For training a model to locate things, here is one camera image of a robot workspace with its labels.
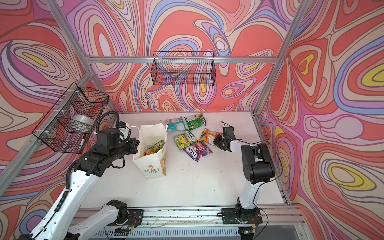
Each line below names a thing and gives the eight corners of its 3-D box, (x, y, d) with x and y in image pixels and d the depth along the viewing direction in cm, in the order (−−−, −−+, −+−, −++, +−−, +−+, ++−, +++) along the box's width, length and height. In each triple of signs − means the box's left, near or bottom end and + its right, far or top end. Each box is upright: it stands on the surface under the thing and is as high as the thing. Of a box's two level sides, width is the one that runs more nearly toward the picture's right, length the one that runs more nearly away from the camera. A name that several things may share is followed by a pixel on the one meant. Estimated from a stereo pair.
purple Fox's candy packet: (192, 164, 93) (192, 161, 90) (184, 151, 99) (183, 147, 96) (210, 154, 98) (211, 150, 95) (201, 141, 104) (201, 138, 101)
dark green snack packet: (189, 131, 109) (189, 128, 107) (184, 119, 117) (184, 116, 115) (207, 126, 112) (207, 124, 110) (202, 115, 119) (202, 113, 117)
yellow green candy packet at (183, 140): (181, 152, 98) (180, 149, 95) (171, 141, 104) (171, 138, 100) (196, 142, 103) (196, 138, 100) (186, 132, 109) (186, 128, 106)
